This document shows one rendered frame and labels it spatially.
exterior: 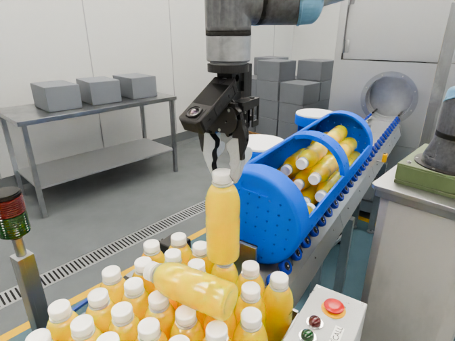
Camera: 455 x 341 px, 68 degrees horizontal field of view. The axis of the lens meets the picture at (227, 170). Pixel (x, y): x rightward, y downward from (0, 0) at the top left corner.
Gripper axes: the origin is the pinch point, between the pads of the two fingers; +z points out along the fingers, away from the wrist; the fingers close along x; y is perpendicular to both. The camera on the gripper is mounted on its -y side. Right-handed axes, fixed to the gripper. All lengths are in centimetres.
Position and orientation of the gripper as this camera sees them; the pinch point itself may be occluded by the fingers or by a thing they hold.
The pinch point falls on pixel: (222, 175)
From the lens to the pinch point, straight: 63.3
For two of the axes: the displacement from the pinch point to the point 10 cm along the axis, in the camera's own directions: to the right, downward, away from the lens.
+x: -8.4, -2.1, 5.1
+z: 0.0, 9.2, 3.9
